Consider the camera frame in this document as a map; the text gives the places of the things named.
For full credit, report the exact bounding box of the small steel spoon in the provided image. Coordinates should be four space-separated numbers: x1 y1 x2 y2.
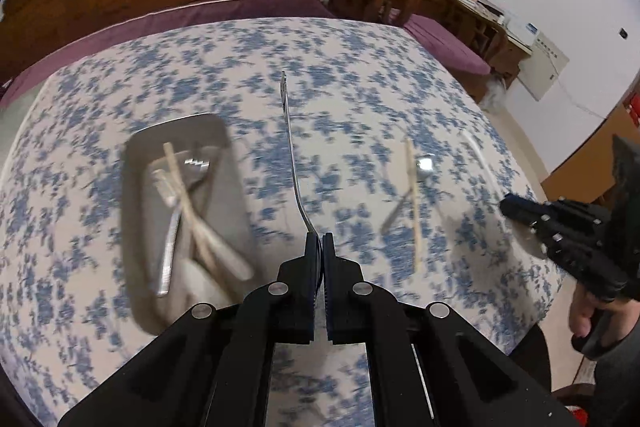
380 155 435 235

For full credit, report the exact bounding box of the white ceramic soup spoon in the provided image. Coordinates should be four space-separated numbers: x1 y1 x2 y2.
180 258 234 309

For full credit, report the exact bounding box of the white router box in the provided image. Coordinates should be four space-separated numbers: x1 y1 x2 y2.
506 18 539 46

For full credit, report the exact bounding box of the dark steel spork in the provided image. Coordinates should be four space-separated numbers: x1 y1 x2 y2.
280 71 318 234

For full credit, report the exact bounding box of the purple sofa cushion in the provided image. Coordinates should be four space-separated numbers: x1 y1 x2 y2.
1 0 333 108

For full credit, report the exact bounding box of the blue floral tablecloth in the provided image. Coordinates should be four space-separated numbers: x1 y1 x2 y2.
1 18 562 426

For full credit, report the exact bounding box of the wooden side table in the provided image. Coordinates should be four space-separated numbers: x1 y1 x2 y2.
442 0 532 87

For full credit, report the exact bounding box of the plastic bag under table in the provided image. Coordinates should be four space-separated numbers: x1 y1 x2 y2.
478 76 508 114

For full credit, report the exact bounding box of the purple armchair cushion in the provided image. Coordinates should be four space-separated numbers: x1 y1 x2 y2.
404 14 490 76

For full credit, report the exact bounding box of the person's right hand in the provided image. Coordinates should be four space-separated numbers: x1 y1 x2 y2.
568 281 640 348

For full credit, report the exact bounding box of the brown cardboard sheet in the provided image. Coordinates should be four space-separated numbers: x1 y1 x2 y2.
541 104 639 202

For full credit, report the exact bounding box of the light bamboo chopstick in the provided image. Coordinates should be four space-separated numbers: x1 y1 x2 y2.
163 142 235 297
406 136 422 273

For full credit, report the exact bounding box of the white plastic fork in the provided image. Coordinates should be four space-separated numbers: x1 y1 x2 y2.
152 168 255 283

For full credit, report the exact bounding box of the grey metal tray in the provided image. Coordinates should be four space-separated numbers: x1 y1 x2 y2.
120 114 266 335

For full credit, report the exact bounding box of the steel fork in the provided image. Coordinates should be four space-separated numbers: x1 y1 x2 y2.
152 153 210 298

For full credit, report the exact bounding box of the white wall panel cover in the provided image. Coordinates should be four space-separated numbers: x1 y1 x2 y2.
518 32 570 102

